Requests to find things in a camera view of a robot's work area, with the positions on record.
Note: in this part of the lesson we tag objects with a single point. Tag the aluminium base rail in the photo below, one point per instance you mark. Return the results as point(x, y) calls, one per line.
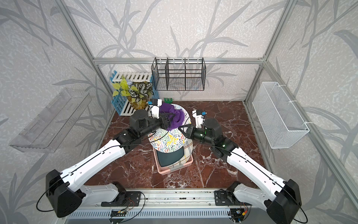
point(163, 204)

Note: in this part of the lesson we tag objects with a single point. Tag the plaid striped white plate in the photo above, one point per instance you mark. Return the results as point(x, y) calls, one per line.
point(179, 157)

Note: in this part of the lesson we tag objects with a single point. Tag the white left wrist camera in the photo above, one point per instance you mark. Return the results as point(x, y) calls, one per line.
point(154, 107)

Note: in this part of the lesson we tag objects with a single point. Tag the blue white slatted crate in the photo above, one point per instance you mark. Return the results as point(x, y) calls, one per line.
point(121, 104)

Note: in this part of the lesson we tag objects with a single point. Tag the clear acrylic wall shelf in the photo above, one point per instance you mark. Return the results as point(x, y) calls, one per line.
point(47, 131)

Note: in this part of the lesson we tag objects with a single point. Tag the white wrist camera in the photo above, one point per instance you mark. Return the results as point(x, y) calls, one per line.
point(154, 107)
point(199, 116)

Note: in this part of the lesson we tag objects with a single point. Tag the pink perforated plastic basket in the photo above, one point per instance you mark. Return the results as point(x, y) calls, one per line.
point(173, 166)

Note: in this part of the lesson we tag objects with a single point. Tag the white mesh wall basket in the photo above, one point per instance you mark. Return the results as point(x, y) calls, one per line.
point(280, 120)

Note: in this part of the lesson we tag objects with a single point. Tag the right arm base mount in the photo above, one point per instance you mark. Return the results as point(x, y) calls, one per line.
point(226, 197)

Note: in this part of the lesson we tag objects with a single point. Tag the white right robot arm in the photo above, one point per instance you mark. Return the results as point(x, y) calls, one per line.
point(281, 199)

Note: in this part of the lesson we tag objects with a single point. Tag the purple cloth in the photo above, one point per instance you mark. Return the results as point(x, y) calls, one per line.
point(176, 116)

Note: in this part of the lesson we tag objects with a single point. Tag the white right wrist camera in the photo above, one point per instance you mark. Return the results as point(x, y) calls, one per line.
point(199, 116)

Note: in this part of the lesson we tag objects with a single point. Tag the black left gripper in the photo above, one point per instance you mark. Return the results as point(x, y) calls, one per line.
point(165, 123)

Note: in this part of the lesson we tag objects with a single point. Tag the black wire wall rack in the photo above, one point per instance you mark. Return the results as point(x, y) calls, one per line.
point(184, 74)

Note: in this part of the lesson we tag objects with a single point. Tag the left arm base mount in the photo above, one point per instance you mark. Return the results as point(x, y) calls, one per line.
point(124, 197)

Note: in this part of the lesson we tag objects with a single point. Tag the colourful squiggle round plate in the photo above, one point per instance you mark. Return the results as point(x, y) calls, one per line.
point(167, 141)

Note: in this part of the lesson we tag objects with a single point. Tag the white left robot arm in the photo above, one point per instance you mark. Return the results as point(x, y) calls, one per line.
point(66, 190)

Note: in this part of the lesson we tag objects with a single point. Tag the potted plant in yellow pot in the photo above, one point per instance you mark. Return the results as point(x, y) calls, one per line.
point(137, 93)

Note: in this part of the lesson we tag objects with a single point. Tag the dark green square plate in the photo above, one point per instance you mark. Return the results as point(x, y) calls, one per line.
point(166, 159)

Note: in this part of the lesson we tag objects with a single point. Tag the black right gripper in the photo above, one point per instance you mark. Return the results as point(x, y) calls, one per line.
point(190, 130)

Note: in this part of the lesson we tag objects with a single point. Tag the green toy rake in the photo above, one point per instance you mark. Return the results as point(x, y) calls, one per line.
point(168, 100)

